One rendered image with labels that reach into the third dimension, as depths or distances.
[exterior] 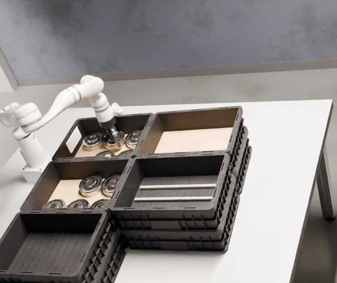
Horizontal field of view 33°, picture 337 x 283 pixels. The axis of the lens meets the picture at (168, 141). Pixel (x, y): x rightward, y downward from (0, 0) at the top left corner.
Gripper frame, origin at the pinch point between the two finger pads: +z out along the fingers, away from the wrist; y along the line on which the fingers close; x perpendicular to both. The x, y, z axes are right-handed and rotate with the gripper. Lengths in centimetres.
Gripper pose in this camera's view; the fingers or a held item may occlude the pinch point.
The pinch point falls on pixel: (116, 142)
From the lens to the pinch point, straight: 254.3
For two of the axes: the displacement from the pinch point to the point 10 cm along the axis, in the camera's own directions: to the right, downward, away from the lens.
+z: 2.8, 7.7, 5.7
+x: 8.7, -4.6, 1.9
